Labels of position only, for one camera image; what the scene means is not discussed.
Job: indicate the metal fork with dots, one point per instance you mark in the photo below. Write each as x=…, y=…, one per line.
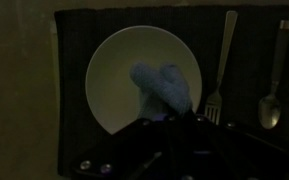
x=225, y=50

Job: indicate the blue towel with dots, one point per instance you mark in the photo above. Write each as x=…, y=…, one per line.
x=165, y=90

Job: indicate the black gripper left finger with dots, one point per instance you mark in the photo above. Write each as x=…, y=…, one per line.
x=127, y=150

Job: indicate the white round plate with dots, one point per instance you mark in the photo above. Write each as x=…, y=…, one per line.
x=114, y=83

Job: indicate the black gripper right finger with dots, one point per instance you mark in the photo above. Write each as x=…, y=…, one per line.
x=237, y=153

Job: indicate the metal spoon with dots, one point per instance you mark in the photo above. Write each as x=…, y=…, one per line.
x=270, y=110

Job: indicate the dark woven placemat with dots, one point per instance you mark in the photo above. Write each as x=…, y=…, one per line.
x=74, y=50

